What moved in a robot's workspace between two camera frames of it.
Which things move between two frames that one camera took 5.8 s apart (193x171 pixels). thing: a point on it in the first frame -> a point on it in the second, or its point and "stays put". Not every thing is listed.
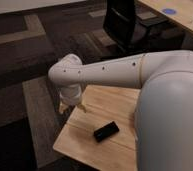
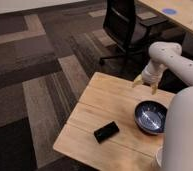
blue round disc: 169,11 stays put
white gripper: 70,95 -> 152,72
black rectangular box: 105,131 stays put
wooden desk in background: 184,15 stays put
